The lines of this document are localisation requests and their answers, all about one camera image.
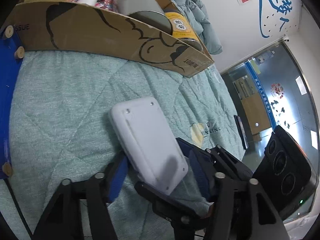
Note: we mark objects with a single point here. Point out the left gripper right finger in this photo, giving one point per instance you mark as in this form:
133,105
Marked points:
200,174

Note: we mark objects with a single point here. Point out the silver metal can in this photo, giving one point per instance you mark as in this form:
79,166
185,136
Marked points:
146,11

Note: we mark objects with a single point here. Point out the yellow labelled jar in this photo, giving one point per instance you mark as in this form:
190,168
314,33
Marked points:
182,30

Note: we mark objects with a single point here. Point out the grey blue jacket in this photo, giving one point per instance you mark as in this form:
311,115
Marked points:
197,15

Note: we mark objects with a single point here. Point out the cardboard box tray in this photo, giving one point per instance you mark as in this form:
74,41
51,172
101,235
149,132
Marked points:
56,25

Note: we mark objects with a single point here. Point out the white rectangular plastic box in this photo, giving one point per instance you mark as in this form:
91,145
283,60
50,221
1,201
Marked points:
149,143

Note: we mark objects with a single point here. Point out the blue rectangular board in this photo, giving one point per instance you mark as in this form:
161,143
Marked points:
12,54

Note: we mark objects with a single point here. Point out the glass door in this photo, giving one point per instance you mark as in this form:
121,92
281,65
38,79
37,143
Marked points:
269,90

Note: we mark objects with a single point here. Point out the colourful card pack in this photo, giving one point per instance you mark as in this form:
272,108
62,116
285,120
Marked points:
109,5

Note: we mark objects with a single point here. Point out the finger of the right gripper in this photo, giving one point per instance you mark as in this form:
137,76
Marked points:
168,208
195,153

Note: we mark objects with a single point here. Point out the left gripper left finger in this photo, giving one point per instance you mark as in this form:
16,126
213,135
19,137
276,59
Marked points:
101,189

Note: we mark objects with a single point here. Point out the light green quilt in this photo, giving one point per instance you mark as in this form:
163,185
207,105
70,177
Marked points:
59,125

